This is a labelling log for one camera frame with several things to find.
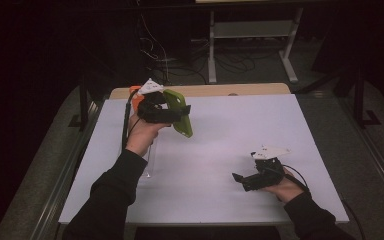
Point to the orange phone case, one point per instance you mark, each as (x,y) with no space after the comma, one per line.
(136,100)

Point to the black metal stand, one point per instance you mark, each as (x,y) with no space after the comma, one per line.
(83,106)
(359,100)

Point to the green cartoon phone case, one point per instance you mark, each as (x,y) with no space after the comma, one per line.
(184,128)

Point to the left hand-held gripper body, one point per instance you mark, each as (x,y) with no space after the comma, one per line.
(153,111)

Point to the white metal desk frame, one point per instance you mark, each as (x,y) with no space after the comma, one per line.
(251,29)

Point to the person's right hand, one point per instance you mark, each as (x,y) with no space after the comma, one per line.
(288,190)

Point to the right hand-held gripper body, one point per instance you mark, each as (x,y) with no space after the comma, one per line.
(268,175)

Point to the clear plastic tray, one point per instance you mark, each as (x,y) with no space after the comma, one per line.
(151,163)

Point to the grey metal rail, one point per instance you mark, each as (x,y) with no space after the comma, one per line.
(60,190)
(376,166)

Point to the person's left hand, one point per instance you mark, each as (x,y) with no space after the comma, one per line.
(141,136)

